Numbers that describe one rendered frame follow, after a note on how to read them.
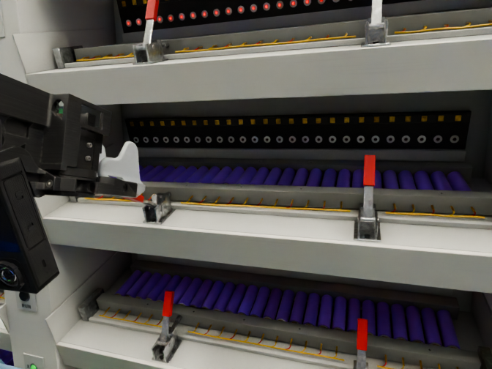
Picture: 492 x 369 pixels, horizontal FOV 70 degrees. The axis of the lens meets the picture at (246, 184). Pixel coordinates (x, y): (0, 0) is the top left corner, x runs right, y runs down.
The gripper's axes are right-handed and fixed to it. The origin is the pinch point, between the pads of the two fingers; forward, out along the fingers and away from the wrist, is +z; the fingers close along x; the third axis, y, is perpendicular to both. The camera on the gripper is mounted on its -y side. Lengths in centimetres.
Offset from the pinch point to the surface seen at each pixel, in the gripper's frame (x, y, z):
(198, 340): -4.0, -20.5, 13.6
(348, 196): -24.5, 1.4, 10.1
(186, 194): -2.2, 0.6, 10.0
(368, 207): -26.7, 0.0, 5.6
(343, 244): -24.2, -4.2, 4.6
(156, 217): -0.9, -2.8, 4.7
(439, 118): -35.7, 13.0, 17.1
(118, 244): 5.5, -6.8, 6.1
